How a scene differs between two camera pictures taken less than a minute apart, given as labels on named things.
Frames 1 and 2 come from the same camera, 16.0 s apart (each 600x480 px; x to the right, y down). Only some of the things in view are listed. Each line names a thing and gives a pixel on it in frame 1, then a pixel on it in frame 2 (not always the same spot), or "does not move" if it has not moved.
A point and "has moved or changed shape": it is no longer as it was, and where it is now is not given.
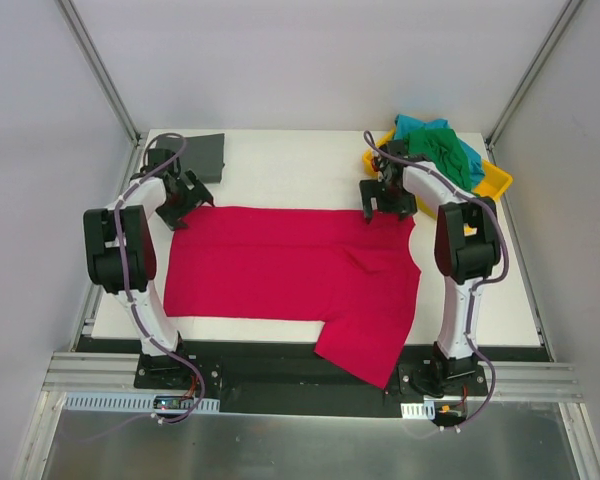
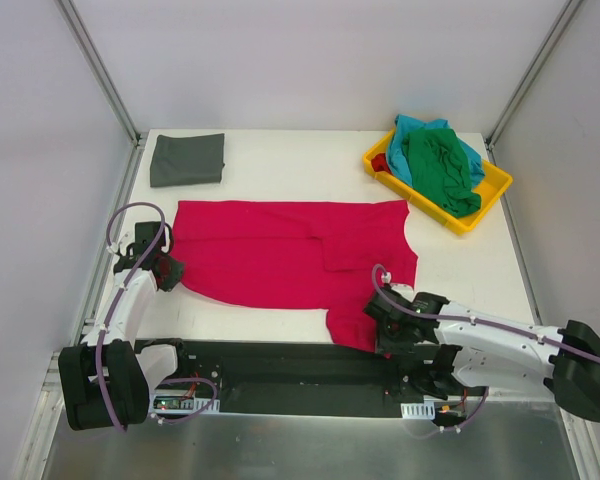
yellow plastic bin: x=495 y=182 does not move
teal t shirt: x=404 y=124 does not move
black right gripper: x=389 y=198 to x=387 y=332
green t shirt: x=441 y=148 does not move
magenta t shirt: x=306 y=264 has moved or changed shape
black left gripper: x=186 y=201 to x=169 y=270
